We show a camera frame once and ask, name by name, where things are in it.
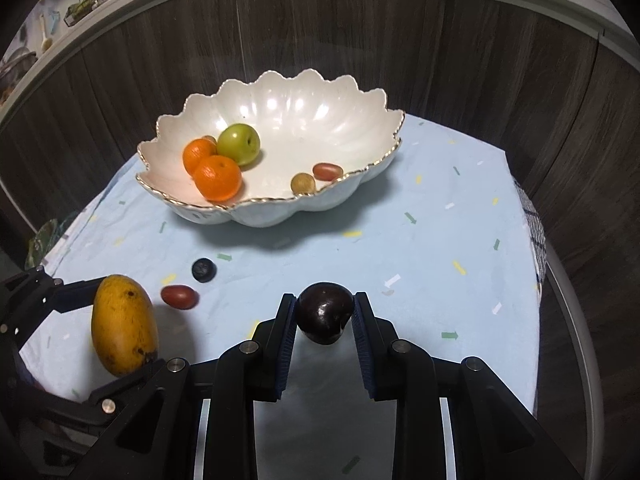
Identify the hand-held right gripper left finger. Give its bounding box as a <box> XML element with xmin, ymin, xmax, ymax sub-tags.
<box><xmin>75</xmin><ymin>292</ymin><xmax>301</xmax><ymax>480</ymax></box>

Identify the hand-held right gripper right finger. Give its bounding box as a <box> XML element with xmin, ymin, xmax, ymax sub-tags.
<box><xmin>351</xmin><ymin>291</ymin><xmax>583</xmax><ymax>480</ymax></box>

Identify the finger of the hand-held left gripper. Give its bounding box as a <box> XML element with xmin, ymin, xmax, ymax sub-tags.
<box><xmin>30</xmin><ymin>360</ymin><xmax>168</xmax><ymax>443</ymax></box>
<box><xmin>0</xmin><ymin>266</ymin><xmax>108</xmax><ymax>346</ymax></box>

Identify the dark purple plum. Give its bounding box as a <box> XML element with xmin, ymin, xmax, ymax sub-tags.
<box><xmin>296</xmin><ymin>283</ymin><xmax>355</xmax><ymax>346</ymax></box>

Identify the yellow mango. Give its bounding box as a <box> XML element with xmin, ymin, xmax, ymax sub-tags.
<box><xmin>91</xmin><ymin>274</ymin><xmax>160</xmax><ymax>378</ymax></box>

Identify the orange tangerine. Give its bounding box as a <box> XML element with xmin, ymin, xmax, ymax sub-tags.
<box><xmin>182</xmin><ymin>139</ymin><xmax>219</xmax><ymax>177</ymax></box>
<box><xmin>193</xmin><ymin>155</ymin><xmax>243</xmax><ymax>202</ymax></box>

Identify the green round fruit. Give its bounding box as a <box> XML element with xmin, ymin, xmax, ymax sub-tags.
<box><xmin>216</xmin><ymin>123</ymin><xmax>261</xmax><ymax>167</ymax></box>

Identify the white scalloped bowl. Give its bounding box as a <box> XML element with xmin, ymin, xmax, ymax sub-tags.
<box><xmin>136</xmin><ymin>69</ymin><xmax>405</xmax><ymax>228</ymax></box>

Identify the translucent green object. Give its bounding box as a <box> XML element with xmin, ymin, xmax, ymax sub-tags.
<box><xmin>25</xmin><ymin>217</ymin><xmax>69</xmax><ymax>269</ymax></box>

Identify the blueberry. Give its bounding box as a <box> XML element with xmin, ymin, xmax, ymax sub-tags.
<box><xmin>192</xmin><ymin>258</ymin><xmax>218</xmax><ymax>282</ymax></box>

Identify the light blue patterned tablecloth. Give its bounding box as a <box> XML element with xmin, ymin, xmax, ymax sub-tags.
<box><xmin>22</xmin><ymin>112</ymin><xmax>547</xmax><ymax>480</ymax></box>

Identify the checked dish cloth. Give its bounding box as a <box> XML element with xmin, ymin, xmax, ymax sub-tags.
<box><xmin>515</xmin><ymin>180</ymin><xmax>547</xmax><ymax>286</ymax></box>

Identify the grey curved rail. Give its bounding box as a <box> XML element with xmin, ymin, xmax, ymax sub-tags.
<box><xmin>542</xmin><ymin>237</ymin><xmax>606</xmax><ymax>480</ymax></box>

